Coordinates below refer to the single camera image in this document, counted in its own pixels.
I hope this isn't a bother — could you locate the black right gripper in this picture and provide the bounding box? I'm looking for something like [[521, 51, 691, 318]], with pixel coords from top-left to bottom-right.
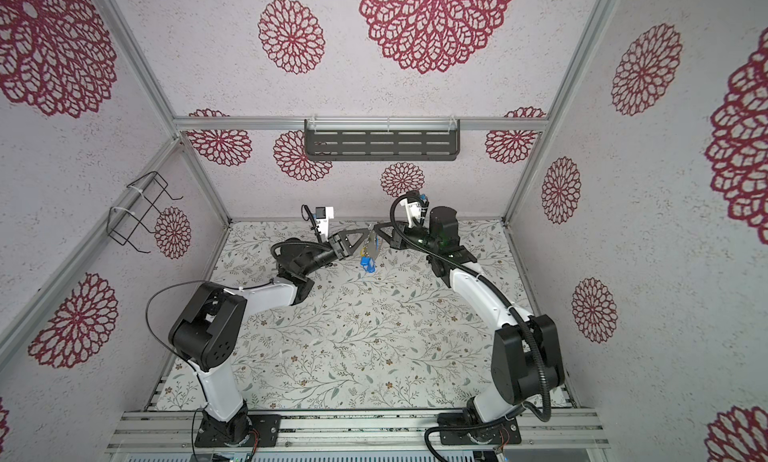
[[376, 222, 441, 261]]

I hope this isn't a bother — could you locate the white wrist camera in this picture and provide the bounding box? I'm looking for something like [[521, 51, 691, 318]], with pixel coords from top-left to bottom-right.
[[399, 190, 429, 228], [311, 206, 334, 243]]

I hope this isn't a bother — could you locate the keyring bunch with blue tags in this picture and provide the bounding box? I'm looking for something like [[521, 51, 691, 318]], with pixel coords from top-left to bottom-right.
[[360, 231, 380, 274]]

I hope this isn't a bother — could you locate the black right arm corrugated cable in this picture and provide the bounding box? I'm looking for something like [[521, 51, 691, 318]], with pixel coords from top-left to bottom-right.
[[388, 193, 553, 424]]

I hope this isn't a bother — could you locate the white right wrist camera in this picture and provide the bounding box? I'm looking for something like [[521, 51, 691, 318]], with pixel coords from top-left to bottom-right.
[[399, 190, 429, 228]]

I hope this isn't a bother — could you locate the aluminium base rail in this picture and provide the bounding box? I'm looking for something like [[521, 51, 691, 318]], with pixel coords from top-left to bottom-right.
[[102, 408, 610, 461]]

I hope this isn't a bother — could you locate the grey slotted wall shelf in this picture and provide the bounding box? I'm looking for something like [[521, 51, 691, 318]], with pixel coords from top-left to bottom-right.
[[304, 119, 461, 162]]

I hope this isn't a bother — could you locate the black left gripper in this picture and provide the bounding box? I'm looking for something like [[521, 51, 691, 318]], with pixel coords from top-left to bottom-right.
[[301, 228, 368, 278]]

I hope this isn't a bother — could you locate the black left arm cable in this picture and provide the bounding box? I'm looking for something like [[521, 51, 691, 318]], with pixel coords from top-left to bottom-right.
[[145, 280, 208, 367]]

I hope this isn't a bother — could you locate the black wire wall rack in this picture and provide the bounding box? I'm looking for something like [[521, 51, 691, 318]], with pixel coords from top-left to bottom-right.
[[105, 171, 183, 254]]

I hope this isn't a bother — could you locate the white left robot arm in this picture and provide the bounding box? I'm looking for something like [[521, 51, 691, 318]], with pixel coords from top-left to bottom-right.
[[168, 228, 372, 448]]

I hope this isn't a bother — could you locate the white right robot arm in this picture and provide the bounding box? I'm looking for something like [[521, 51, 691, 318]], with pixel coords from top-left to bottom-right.
[[386, 192, 564, 444]]

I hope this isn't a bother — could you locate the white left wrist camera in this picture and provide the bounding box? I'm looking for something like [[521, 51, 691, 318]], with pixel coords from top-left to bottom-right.
[[311, 206, 334, 243]]

